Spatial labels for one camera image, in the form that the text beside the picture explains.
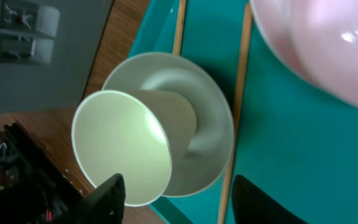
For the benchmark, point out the wooden chopstick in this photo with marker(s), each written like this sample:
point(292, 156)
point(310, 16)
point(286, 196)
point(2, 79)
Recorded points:
point(237, 106)
point(179, 27)

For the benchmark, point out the teal plastic tray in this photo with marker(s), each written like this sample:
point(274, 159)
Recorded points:
point(296, 143)

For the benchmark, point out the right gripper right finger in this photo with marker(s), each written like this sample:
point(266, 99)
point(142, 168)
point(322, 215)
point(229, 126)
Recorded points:
point(252, 205)

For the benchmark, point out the large white plate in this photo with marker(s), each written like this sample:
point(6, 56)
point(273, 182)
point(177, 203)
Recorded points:
point(315, 39)

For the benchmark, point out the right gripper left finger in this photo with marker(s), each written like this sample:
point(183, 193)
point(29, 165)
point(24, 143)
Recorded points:
point(104, 205)

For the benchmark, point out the white paper cup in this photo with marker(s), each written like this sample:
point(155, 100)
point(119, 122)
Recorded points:
point(142, 135)

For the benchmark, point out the grey bowl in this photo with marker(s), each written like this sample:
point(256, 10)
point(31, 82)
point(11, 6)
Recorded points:
point(209, 151)

